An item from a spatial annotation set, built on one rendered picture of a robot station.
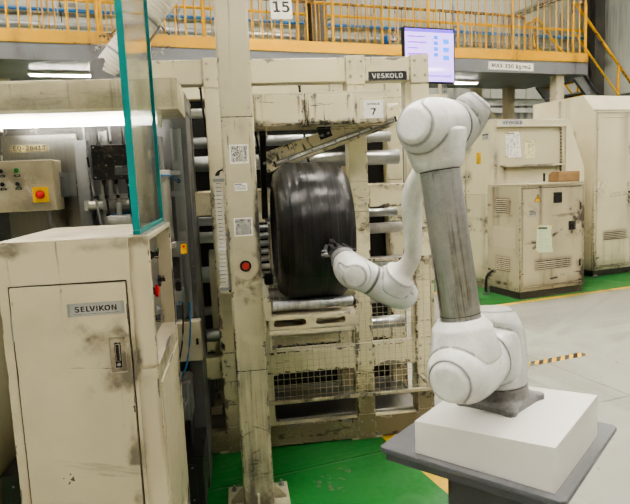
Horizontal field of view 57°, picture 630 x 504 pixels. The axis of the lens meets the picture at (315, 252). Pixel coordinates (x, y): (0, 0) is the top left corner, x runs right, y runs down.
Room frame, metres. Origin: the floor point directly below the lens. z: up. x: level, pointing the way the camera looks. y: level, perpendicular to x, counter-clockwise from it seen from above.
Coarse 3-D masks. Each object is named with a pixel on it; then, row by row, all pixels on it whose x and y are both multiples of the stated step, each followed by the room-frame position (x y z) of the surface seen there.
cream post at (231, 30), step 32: (224, 0) 2.34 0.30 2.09; (224, 32) 2.34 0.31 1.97; (224, 64) 2.34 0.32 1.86; (224, 96) 2.34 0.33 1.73; (224, 128) 2.34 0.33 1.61; (224, 160) 2.34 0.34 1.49; (256, 192) 2.36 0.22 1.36; (256, 224) 2.35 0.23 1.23; (256, 256) 2.35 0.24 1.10; (256, 288) 2.35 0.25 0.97; (256, 320) 2.35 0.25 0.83; (256, 352) 2.35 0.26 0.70; (256, 384) 2.35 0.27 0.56; (256, 416) 2.35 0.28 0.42; (256, 448) 2.35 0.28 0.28; (256, 480) 2.35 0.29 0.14
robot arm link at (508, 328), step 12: (492, 312) 1.54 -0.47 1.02; (504, 312) 1.54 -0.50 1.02; (504, 324) 1.51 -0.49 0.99; (516, 324) 1.53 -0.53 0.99; (504, 336) 1.49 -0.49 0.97; (516, 336) 1.51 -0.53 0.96; (516, 348) 1.50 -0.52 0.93; (516, 360) 1.49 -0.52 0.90; (516, 372) 1.50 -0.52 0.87; (504, 384) 1.51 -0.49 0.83; (516, 384) 1.51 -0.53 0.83
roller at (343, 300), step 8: (328, 296) 2.33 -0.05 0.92; (336, 296) 2.33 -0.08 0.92; (344, 296) 2.33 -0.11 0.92; (352, 296) 2.34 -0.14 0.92; (272, 304) 2.30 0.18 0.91; (280, 304) 2.29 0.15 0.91; (288, 304) 2.29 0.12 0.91; (296, 304) 2.30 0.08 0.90; (304, 304) 2.30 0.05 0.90; (312, 304) 2.30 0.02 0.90; (320, 304) 2.31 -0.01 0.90; (328, 304) 2.31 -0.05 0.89; (336, 304) 2.32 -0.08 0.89; (344, 304) 2.33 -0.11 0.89; (352, 304) 2.33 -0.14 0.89
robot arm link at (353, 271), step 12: (348, 252) 1.84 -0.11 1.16; (336, 264) 1.81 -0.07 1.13; (348, 264) 1.76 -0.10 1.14; (360, 264) 1.76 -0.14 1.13; (372, 264) 1.82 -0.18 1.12; (336, 276) 1.80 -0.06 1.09; (348, 276) 1.75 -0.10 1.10; (360, 276) 1.75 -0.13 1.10; (372, 276) 1.80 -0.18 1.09; (360, 288) 1.80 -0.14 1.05
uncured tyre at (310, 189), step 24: (288, 168) 2.35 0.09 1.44; (312, 168) 2.35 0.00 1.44; (336, 168) 2.36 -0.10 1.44; (288, 192) 2.23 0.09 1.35; (312, 192) 2.23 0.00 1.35; (336, 192) 2.24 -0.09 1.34; (288, 216) 2.19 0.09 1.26; (312, 216) 2.19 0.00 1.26; (336, 216) 2.20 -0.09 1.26; (288, 240) 2.18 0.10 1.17; (312, 240) 2.18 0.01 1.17; (336, 240) 2.19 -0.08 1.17; (288, 264) 2.20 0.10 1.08; (312, 264) 2.20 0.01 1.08; (288, 288) 2.28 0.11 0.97; (312, 288) 2.27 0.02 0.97; (336, 288) 2.29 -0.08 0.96
